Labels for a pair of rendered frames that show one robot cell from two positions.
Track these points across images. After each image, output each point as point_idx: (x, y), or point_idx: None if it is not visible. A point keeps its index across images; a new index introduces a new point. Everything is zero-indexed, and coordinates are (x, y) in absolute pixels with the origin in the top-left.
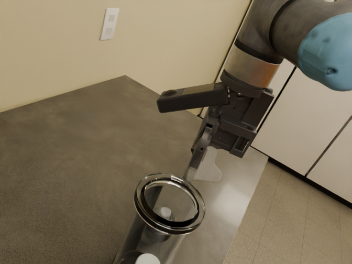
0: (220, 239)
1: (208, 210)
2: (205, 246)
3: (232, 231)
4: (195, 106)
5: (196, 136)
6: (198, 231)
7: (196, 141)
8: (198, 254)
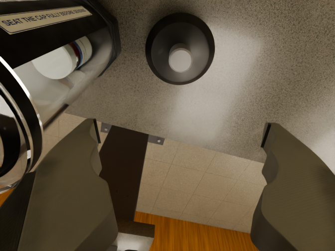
0: (202, 135)
1: (249, 118)
2: (182, 118)
3: (221, 148)
4: None
5: (300, 166)
6: (203, 108)
7: (273, 162)
8: (166, 112)
